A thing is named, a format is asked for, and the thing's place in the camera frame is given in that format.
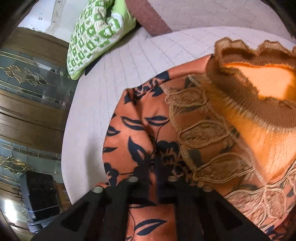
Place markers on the wooden wardrobe with etched glass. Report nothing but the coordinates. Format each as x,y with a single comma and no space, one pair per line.
27,97

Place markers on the grey quilted bed sheet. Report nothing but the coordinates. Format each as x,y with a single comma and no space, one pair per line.
120,69

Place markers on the orange floral lace-trimmed garment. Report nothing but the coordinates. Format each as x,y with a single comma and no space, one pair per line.
143,129

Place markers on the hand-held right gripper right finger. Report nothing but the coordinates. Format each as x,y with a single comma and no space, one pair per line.
161,176

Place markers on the green and white patterned pillow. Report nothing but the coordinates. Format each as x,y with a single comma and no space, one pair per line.
92,34

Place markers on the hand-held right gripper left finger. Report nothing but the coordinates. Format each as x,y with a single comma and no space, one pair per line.
141,171

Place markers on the maroon blanket strip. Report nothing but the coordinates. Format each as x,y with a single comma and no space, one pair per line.
148,16

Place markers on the black suitcase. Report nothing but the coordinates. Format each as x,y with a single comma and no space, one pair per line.
39,194

